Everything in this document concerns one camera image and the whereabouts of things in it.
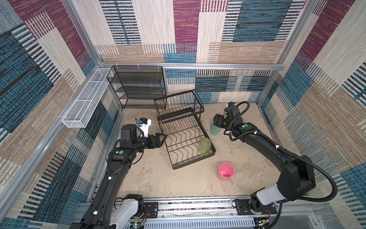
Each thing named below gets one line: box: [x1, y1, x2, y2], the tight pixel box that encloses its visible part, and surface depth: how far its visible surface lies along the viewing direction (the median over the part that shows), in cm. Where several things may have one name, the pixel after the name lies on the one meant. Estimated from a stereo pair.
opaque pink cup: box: [217, 162, 235, 181], surface depth 86 cm
